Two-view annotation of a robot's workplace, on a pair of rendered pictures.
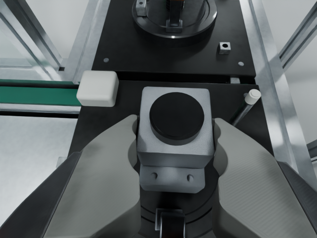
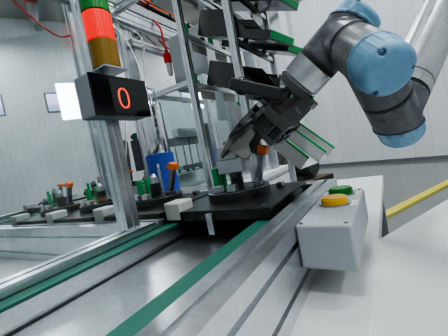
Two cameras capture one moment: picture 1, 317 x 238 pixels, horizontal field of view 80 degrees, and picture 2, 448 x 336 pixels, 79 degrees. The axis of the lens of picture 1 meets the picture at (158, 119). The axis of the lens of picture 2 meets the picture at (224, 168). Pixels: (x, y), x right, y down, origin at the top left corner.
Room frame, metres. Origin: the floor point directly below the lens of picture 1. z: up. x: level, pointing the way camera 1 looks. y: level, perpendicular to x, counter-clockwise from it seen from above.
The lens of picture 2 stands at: (-0.20, 0.55, 1.07)
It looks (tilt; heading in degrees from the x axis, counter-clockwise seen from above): 3 degrees down; 296
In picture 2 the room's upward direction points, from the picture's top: 11 degrees counter-clockwise
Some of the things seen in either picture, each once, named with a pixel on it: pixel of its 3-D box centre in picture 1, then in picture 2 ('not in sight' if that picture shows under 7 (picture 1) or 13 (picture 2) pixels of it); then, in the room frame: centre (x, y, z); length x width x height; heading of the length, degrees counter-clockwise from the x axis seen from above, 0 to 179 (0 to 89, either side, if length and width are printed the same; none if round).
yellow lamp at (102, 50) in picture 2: not in sight; (105, 56); (0.18, 0.17, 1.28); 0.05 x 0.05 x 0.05
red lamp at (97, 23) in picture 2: not in sight; (99, 29); (0.18, 0.17, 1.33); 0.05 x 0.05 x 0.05
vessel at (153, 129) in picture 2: not in sight; (152, 121); (0.79, -0.68, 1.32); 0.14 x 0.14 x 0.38
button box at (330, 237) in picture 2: not in sight; (337, 221); (-0.16, 0.09, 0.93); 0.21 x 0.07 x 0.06; 85
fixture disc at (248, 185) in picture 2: (170, 165); (239, 191); (0.05, -0.01, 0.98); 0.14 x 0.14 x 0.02
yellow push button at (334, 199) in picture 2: not in sight; (334, 202); (-0.16, 0.09, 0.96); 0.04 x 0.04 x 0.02
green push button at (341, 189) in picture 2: not in sight; (341, 193); (-0.16, 0.02, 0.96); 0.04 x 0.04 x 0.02
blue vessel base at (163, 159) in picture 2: not in sight; (163, 177); (0.79, -0.68, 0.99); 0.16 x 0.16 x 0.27
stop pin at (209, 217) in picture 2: (69, 166); (211, 223); (0.06, 0.12, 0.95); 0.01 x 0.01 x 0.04; 85
